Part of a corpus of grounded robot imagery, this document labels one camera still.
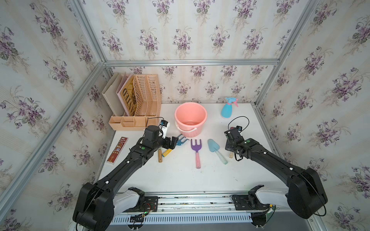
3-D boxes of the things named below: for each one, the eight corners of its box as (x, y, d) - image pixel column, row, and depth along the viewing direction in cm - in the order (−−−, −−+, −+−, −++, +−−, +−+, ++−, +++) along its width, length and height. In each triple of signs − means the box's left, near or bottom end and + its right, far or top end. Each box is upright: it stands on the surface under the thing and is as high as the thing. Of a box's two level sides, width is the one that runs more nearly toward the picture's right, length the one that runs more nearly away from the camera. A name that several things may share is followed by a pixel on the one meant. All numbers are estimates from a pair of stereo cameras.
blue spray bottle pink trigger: (221, 118, 112) (227, 102, 99) (220, 113, 116) (225, 97, 102) (232, 118, 112) (239, 102, 99) (231, 113, 116) (237, 97, 102)
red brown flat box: (107, 163, 90) (106, 161, 88) (122, 138, 101) (121, 136, 100) (114, 164, 89) (112, 163, 87) (128, 139, 101) (127, 137, 99)
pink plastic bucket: (174, 142, 97) (173, 128, 84) (176, 116, 112) (175, 102, 99) (205, 142, 97) (209, 129, 84) (203, 117, 112) (205, 102, 99)
